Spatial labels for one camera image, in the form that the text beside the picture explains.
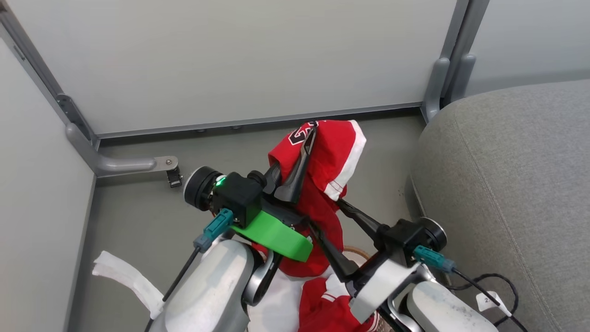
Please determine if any left teal plug black cable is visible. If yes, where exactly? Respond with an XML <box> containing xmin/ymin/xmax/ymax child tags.
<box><xmin>145</xmin><ymin>208</ymin><xmax>234</xmax><ymax>332</ymax></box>

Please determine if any brown wicker laundry basket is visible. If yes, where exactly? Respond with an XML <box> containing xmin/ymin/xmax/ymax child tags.
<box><xmin>343</xmin><ymin>245</ymin><xmax>393</xmax><ymax>332</ymax></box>

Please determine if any white paper tag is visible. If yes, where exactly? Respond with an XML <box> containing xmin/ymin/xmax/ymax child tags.
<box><xmin>476</xmin><ymin>291</ymin><xmax>513</xmax><ymax>317</ymax></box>

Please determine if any red white sports jersey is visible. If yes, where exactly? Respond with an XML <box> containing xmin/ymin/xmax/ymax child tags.
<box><xmin>258</xmin><ymin>119</ymin><xmax>367</xmax><ymax>278</ymax></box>

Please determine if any right teal plug black cable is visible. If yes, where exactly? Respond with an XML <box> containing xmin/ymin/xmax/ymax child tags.
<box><xmin>413</xmin><ymin>245</ymin><xmax>502</xmax><ymax>306</ymax></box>

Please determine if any grey fabric sofa seat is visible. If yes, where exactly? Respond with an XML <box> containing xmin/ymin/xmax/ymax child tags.
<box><xmin>405</xmin><ymin>78</ymin><xmax>590</xmax><ymax>332</ymax></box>

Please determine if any grey metal partition post pair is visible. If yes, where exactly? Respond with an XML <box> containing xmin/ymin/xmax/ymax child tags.
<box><xmin>421</xmin><ymin>0</ymin><xmax>490</xmax><ymax>124</ymax></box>

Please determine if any white cloth strip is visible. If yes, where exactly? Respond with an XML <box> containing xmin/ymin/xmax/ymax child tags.
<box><xmin>92</xmin><ymin>250</ymin><xmax>165</xmax><ymax>320</ymax></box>

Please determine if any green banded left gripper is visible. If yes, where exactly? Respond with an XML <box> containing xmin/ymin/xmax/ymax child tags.
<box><xmin>230</xmin><ymin>127</ymin><xmax>319</xmax><ymax>263</ymax></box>

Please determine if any grey slanted partition post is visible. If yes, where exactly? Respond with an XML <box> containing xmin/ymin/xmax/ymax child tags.
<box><xmin>0</xmin><ymin>8</ymin><xmax>100</xmax><ymax>149</ymax></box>

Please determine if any looped black floor cable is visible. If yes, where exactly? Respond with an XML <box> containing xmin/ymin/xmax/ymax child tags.
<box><xmin>446</xmin><ymin>273</ymin><xmax>529</xmax><ymax>332</ymax></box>

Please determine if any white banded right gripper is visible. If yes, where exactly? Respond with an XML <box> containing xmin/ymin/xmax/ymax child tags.
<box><xmin>307</xmin><ymin>199</ymin><xmax>418</xmax><ymax>324</ymax></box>

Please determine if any teal plug black cable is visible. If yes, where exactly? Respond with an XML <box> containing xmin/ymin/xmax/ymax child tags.
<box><xmin>145</xmin><ymin>208</ymin><xmax>234</xmax><ymax>332</ymax></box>
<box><xmin>413</xmin><ymin>245</ymin><xmax>502</xmax><ymax>306</ymax></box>

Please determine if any grey partition bottom rail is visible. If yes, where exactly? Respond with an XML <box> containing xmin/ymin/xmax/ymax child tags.
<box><xmin>96</xmin><ymin>102</ymin><xmax>424</xmax><ymax>139</ymax></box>

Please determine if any grey metal partition foot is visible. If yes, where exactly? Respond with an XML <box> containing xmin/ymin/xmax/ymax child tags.
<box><xmin>65</xmin><ymin>123</ymin><xmax>179</xmax><ymax>178</ymax></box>

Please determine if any red white garment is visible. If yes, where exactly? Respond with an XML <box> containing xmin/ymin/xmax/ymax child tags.
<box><xmin>248</xmin><ymin>270</ymin><xmax>384</xmax><ymax>332</ymax></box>

